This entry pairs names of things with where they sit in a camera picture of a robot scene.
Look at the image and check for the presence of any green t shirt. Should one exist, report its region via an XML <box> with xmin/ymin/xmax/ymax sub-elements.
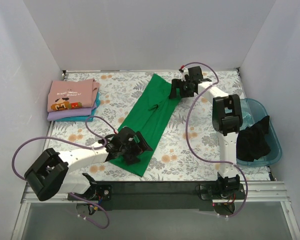
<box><xmin>109</xmin><ymin>74</ymin><xmax>181</xmax><ymax>177</ymax></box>

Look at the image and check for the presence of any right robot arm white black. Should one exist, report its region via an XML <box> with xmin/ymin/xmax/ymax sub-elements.
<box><xmin>169</xmin><ymin>63</ymin><xmax>243</xmax><ymax>199</ymax></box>

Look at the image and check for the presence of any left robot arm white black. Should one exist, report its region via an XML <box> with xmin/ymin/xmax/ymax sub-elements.
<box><xmin>24</xmin><ymin>126</ymin><xmax>153</xmax><ymax>202</ymax></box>

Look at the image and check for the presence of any teal folded t shirt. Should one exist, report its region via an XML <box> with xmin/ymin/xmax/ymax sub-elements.
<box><xmin>48</xmin><ymin>92</ymin><xmax>100</xmax><ymax>122</ymax></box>

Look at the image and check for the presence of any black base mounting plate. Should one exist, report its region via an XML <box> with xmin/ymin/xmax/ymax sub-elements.
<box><xmin>67</xmin><ymin>181</ymin><xmax>247</xmax><ymax>212</ymax></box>

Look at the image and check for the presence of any lilac folded t shirt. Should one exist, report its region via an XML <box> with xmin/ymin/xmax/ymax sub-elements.
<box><xmin>47</xmin><ymin>104</ymin><xmax>98</xmax><ymax>121</ymax></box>

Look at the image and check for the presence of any floral patterned table mat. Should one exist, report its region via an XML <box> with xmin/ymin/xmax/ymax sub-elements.
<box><xmin>39</xmin><ymin>70</ymin><xmax>271</xmax><ymax>182</ymax></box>

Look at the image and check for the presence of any blue transparent plastic bin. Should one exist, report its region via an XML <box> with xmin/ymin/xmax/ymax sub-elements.
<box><xmin>237</xmin><ymin>98</ymin><xmax>283</xmax><ymax>167</ymax></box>

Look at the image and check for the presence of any pink folded printed t shirt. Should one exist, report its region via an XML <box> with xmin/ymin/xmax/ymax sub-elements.
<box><xmin>47</xmin><ymin>78</ymin><xmax>100</xmax><ymax>113</ymax></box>

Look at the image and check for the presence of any black t shirt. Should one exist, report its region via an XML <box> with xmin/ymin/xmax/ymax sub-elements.
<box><xmin>236</xmin><ymin>115</ymin><xmax>271</xmax><ymax>162</ymax></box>

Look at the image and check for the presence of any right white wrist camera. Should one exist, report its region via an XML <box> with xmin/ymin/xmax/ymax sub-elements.
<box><xmin>181</xmin><ymin>68</ymin><xmax>189</xmax><ymax>82</ymax></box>

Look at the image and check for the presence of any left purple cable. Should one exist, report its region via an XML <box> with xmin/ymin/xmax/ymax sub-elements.
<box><xmin>11</xmin><ymin>115</ymin><xmax>119</xmax><ymax>230</ymax></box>

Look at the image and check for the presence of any aluminium frame rail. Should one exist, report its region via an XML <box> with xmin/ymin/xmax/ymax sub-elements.
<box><xmin>12</xmin><ymin>181</ymin><xmax>300</xmax><ymax>240</ymax></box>

